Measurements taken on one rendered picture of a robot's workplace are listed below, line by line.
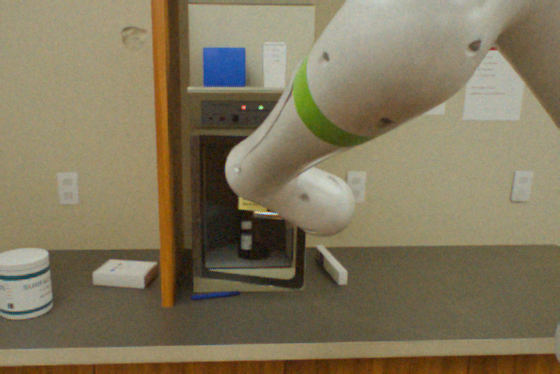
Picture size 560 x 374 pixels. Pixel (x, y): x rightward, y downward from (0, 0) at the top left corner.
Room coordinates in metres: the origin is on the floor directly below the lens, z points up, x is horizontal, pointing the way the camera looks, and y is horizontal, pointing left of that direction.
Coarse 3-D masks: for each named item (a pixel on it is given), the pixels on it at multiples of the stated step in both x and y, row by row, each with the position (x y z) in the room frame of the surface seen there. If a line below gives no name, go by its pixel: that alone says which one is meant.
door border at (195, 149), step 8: (192, 152) 1.27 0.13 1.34; (192, 168) 1.27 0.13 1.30; (192, 192) 1.27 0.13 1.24; (200, 192) 1.27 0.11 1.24; (200, 200) 1.27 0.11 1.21; (192, 208) 1.27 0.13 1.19; (200, 208) 1.27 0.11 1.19; (200, 216) 1.27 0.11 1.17; (192, 224) 1.27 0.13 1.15; (200, 224) 1.27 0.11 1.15; (200, 232) 1.27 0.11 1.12; (200, 240) 1.27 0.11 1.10; (192, 248) 1.27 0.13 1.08; (200, 248) 1.27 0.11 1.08; (200, 256) 1.27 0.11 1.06; (200, 264) 1.27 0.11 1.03; (200, 272) 1.27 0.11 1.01
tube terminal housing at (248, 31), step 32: (192, 32) 1.28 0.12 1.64; (224, 32) 1.29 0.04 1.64; (256, 32) 1.29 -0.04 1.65; (288, 32) 1.30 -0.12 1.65; (192, 64) 1.28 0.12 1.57; (256, 64) 1.29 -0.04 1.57; (288, 64) 1.30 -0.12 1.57; (192, 128) 1.28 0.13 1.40; (224, 128) 1.29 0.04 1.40; (256, 128) 1.29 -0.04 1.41; (224, 288) 1.29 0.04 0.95; (256, 288) 1.29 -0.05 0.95; (288, 288) 1.30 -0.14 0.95
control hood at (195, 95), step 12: (192, 96) 1.18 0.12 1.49; (204, 96) 1.18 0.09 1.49; (216, 96) 1.18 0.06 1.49; (228, 96) 1.19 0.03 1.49; (240, 96) 1.19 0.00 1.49; (252, 96) 1.19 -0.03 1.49; (264, 96) 1.19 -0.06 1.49; (276, 96) 1.19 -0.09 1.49; (192, 108) 1.21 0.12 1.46; (192, 120) 1.24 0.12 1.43
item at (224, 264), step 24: (216, 144) 1.25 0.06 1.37; (216, 168) 1.25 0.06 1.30; (216, 192) 1.25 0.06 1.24; (216, 216) 1.25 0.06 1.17; (240, 216) 1.23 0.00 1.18; (216, 240) 1.25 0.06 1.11; (240, 240) 1.23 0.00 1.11; (264, 240) 1.22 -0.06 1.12; (288, 240) 1.20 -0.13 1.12; (216, 264) 1.25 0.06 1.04; (240, 264) 1.23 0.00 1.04; (264, 264) 1.21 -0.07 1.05; (288, 264) 1.20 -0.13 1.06
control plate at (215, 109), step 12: (204, 108) 1.21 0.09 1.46; (216, 108) 1.21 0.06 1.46; (228, 108) 1.21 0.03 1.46; (240, 108) 1.21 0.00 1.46; (252, 108) 1.22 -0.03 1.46; (264, 108) 1.22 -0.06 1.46; (204, 120) 1.24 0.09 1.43; (216, 120) 1.24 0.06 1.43; (228, 120) 1.24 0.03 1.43; (240, 120) 1.25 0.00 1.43; (252, 120) 1.25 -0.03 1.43; (264, 120) 1.25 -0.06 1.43
